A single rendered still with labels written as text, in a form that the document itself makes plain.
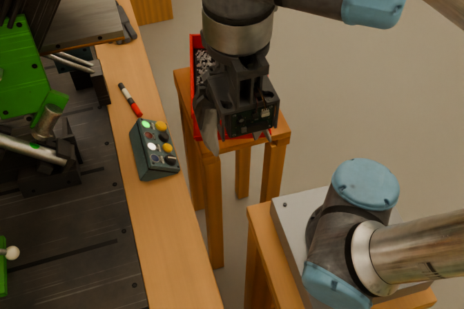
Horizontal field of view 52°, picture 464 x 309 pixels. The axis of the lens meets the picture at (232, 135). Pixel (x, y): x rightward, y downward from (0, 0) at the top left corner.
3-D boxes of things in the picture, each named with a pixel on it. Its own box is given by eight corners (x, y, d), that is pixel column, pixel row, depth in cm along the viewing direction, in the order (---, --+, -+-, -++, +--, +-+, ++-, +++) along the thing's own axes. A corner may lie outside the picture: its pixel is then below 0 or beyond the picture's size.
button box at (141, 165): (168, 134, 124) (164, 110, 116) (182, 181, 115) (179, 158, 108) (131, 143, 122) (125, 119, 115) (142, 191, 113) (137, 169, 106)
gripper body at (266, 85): (219, 145, 58) (217, 74, 48) (201, 96, 63) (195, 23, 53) (278, 131, 59) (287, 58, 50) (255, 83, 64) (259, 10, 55)
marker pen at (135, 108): (117, 87, 129) (117, 83, 128) (123, 85, 130) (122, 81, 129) (137, 118, 122) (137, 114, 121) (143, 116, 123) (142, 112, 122)
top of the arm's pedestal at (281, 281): (366, 184, 121) (370, 175, 118) (432, 307, 102) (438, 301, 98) (245, 214, 115) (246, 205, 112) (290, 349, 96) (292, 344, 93)
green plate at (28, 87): (56, 89, 108) (25, 0, 96) (57, 108, 102) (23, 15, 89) (4, 100, 106) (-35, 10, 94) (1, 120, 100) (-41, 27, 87)
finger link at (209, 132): (201, 177, 65) (216, 132, 58) (190, 144, 68) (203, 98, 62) (222, 175, 66) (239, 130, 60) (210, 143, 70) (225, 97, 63)
